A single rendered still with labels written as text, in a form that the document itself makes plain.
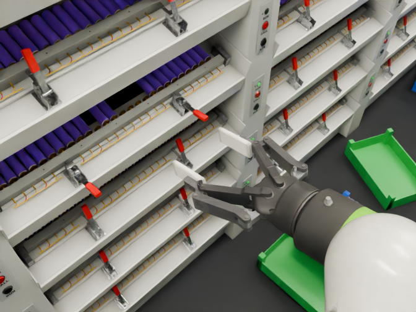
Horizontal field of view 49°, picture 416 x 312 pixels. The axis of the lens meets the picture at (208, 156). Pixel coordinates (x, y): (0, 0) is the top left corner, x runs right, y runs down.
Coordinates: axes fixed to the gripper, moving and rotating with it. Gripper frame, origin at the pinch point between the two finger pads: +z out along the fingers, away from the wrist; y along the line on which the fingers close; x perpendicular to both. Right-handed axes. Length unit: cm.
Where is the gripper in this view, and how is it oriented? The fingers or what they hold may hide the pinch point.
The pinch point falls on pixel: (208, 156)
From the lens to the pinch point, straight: 74.1
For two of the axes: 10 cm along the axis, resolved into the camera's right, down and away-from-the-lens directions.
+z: -6.9, -4.0, 6.1
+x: -1.5, -7.4, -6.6
